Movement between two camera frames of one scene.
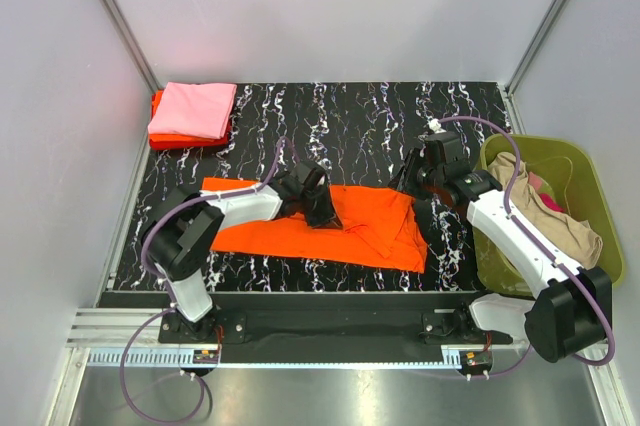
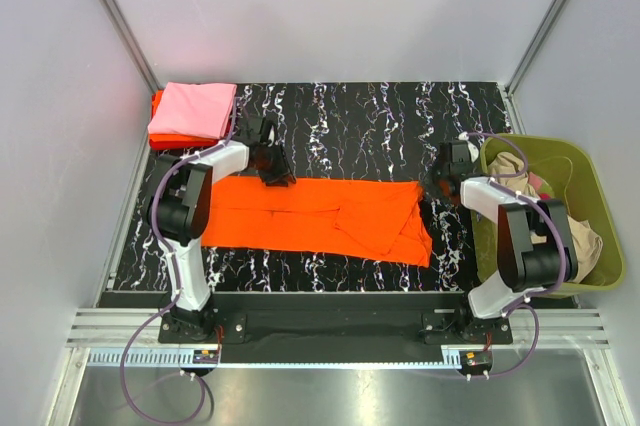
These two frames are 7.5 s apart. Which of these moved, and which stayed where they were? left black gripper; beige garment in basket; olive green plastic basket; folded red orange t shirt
Moved: left black gripper
Stayed: folded red orange t shirt; beige garment in basket; olive green plastic basket
